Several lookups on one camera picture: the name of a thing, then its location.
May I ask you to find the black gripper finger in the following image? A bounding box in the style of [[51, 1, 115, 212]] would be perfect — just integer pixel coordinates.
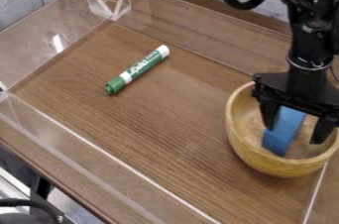
[[259, 98, 279, 130], [310, 117, 338, 145]]

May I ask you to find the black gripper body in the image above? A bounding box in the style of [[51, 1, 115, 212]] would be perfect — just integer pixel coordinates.
[[253, 72, 339, 121]]

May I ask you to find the brown wooden bowl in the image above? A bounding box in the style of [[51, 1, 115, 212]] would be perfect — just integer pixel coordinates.
[[226, 82, 339, 177]]

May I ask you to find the blue rectangular block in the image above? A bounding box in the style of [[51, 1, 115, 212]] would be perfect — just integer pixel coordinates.
[[261, 106, 306, 157]]

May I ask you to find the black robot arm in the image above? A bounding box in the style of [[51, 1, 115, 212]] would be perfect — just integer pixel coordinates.
[[254, 0, 339, 145]]

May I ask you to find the green dry erase marker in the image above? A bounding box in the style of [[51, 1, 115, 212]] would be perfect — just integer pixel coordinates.
[[105, 45, 170, 95]]

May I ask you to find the clear acrylic tray wall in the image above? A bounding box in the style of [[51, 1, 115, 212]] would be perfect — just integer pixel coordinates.
[[0, 0, 339, 224]]

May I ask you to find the black cable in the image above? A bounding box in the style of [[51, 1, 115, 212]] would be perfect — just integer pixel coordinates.
[[0, 197, 62, 224]]

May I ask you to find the black metal bracket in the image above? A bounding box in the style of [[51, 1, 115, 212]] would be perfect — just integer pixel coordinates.
[[46, 215, 77, 224]]

